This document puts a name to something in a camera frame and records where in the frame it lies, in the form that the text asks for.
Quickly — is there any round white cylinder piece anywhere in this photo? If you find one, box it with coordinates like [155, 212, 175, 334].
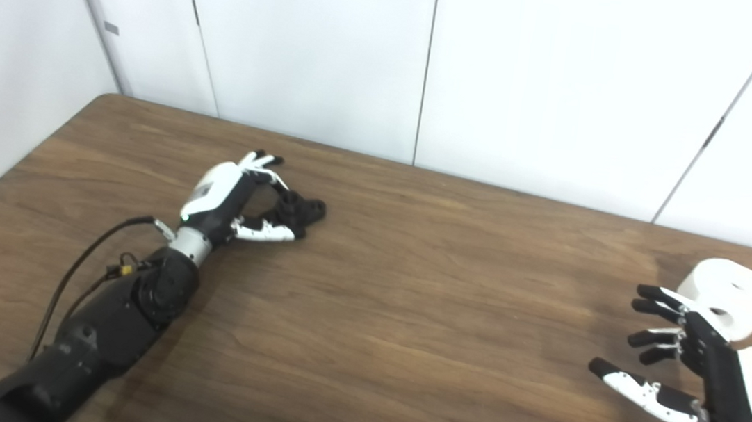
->
[673, 254, 752, 344]

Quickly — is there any black flanged holder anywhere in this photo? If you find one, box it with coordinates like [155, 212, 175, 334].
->
[260, 187, 328, 243]

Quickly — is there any thin cable with yellow connector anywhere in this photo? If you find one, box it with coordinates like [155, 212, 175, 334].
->
[56, 246, 150, 335]

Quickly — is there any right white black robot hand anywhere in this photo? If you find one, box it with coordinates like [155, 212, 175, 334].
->
[582, 279, 752, 422]

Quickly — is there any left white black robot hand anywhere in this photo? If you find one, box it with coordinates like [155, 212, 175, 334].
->
[176, 142, 306, 254]

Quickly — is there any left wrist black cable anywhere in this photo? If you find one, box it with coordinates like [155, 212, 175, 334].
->
[28, 205, 177, 376]

